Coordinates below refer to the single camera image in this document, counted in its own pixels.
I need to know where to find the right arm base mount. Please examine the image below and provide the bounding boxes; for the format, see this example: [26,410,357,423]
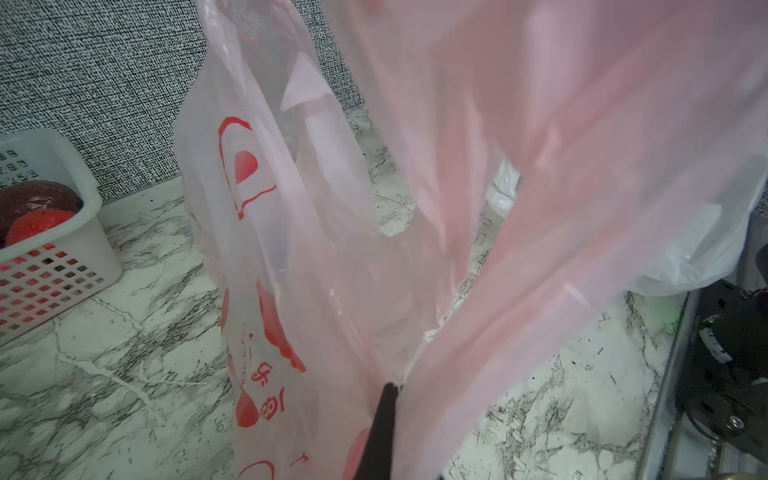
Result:
[676,281,767,463]

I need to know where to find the white plastic bag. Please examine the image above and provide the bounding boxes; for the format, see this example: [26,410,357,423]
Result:
[485,158,768,298]

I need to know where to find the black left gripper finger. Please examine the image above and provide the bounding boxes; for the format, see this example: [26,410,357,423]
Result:
[353,383,399,480]

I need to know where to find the pink plastic bag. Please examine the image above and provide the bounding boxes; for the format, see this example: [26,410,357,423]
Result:
[174,1,767,479]

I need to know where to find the white plastic basket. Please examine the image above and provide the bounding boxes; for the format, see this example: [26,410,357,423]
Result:
[1,129,122,345]

